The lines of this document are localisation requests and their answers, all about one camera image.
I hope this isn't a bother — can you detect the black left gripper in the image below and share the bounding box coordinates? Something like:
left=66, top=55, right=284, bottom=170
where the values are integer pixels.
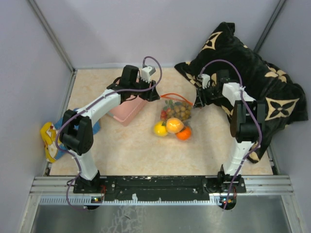
left=130, top=76, right=160, bottom=102

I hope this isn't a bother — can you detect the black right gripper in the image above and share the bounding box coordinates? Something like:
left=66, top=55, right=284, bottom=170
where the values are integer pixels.
left=193, top=85, right=223, bottom=109

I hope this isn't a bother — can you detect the red cherry tomato sprig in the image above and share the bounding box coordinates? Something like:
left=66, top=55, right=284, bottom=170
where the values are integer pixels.
left=160, top=100, right=182, bottom=121

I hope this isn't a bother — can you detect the brown longan bunch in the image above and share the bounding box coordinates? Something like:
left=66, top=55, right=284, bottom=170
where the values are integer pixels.
left=179, top=101, right=192, bottom=121

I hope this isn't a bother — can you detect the clear zip top bag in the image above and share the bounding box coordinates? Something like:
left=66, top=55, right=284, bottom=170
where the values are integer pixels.
left=153, top=93, right=194, bottom=141

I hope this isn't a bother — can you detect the pink plastic basket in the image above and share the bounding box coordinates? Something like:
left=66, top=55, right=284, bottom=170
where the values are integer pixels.
left=107, top=91, right=147, bottom=126

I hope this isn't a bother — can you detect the orange peach fruit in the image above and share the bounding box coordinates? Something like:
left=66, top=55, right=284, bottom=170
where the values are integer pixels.
left=166, top=117, right=184, bottom=134

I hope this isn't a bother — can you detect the red orange tangerine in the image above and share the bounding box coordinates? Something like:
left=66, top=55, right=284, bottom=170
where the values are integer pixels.
left=175, top=126, right=192, bottom=141

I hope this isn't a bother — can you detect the yellow lemon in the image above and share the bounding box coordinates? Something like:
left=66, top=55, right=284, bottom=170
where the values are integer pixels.
left=153, top=121, right=168, bottom=137

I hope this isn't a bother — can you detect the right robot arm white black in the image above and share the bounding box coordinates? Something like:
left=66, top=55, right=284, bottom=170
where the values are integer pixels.
left=195, top=70, right=265, bottom=193

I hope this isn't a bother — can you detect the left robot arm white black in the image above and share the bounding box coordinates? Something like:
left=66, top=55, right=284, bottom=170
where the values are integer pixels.
left=58, top=65, right=160, bottom=193

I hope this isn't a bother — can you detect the black floral pillow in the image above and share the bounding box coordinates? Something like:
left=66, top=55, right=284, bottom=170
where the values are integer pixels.
left=175, top=22, right=309, bottom=164

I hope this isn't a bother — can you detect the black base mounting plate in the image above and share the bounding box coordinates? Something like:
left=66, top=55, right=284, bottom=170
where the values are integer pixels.
left=73, top=172, right=246, bottom=201

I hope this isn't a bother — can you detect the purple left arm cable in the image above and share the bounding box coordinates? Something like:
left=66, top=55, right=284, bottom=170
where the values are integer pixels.
left=55, top=56, right=163, bottom=211

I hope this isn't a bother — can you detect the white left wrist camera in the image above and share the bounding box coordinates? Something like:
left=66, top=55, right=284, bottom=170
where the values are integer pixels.
left=139, top=66, right=156, bottom=83

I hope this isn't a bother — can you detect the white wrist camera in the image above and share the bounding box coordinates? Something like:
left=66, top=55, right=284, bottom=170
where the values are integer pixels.
left=197, top=74, right=211, bottom=89
left=139, top=66, right=156, bottom=83

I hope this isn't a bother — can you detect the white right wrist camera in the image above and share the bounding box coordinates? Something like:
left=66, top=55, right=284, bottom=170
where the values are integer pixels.
left=197, top=74, right=211, bottom=89

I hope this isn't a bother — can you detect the aluminium frame rail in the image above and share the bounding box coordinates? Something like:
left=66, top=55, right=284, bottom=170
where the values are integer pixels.
left=30, top=175, right=294, bottom=195

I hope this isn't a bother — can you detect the white slotted cable duct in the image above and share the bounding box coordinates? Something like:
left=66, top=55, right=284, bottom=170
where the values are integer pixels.
left=39, top=194, right=226, bottom=207

